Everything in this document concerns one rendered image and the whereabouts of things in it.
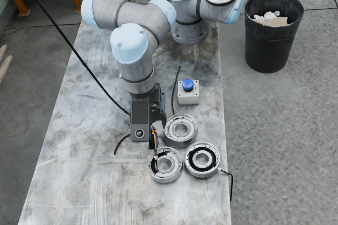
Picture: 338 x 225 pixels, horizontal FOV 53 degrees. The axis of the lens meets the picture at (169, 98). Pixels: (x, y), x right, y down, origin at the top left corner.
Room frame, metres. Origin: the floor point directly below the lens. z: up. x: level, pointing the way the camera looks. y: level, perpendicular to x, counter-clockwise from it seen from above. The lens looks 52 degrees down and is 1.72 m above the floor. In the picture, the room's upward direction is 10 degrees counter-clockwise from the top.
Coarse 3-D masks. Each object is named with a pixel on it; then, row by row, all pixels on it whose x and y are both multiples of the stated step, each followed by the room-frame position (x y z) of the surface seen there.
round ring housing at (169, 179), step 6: (162, 150) 0.51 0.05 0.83; (168, 150) 0.51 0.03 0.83; (174, 150) 0.50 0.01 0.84; (150, 156) 0.50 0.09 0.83; (162, 156) 0.49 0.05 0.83; (168, 156) 0.49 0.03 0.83; (180, 156) 0.48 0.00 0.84; (162, 162) 0.49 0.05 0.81; (168, 162) 0.48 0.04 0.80; (174, 162) 0.47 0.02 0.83; (180, 162) 0.47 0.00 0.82; (150, 168) 0.46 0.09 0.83; (156, 168) 0.46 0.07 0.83; (180, 168) 0.44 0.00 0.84; (150, 174) 0.44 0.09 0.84; (174, 174) 0.42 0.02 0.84; (156, 180) 0.43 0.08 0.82; (162, 180) 0.42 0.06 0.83; (168, 180) 0.42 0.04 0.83
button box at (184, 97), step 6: (180, 84) 0.75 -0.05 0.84; (198, 84) 0.73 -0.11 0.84; (180, 90) 0.72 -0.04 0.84; (186, 90) 0.71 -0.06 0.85; (192, 90) 0.71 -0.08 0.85; (198, 90) 0.71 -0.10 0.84; (180, 96) 0.69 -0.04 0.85; (186, 96) 0.69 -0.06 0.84; (192, 96) 0.69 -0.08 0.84; (198, 96) 0.68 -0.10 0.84; (180, 102) 0.69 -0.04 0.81; (186, 102) 0.69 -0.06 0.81; (192, 102) 0.69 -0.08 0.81; (198, 102) 0.68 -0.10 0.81
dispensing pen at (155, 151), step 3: (153, 129) 0.52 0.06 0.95; (153, 135) 0.50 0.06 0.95; (153, 138) 0.49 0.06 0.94; (150, 141) 0.49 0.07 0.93; (153, 141) 0.49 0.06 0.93; (150, 144) 0.48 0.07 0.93; (153, 144) 0.48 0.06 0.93; (150, 147) 0.48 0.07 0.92; (153, 147) 0.48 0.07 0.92; (153, 150) 0.48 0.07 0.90; (156, 150) 0.48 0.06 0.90; (156, 153) 0.48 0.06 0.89; (156, 156) 0.47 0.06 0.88; (156, 159) 0.47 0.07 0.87; (156, 162) 0.46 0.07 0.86; (156, 165) 0.46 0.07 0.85
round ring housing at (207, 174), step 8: (192, 144) 0.51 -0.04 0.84; (200, 144) 0.51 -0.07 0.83; (208, 144) 0.50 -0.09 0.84; (200, 152) 0.48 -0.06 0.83; (208, 152) 0.48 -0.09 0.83; (216, 152) 0.48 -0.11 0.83; (184, 160) 0.46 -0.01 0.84; (208, 160) 0.47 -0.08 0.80; (216, 160) 0.45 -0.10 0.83; (192, 168) 0.44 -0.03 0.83; (216, 168) 0.42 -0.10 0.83; (200, 176) 0.41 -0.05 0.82; (208, 176) 0.41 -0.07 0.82
